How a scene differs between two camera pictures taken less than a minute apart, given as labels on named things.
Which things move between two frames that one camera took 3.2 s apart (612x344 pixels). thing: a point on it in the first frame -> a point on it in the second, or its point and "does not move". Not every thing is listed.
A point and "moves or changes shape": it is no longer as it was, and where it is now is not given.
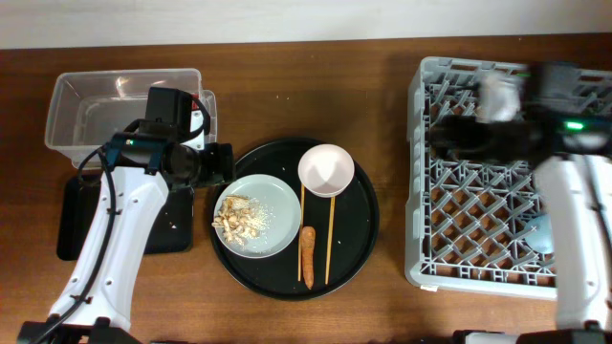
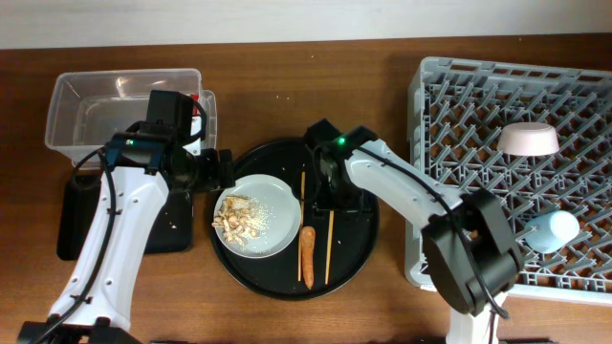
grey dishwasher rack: (476, 225) does not move
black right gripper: (469, 128) -> (323, 197)
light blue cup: (539, 234) does not move
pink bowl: (326, 170) moves or changes shape
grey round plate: (284, 214) does not move
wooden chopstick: (330, 241) does not move
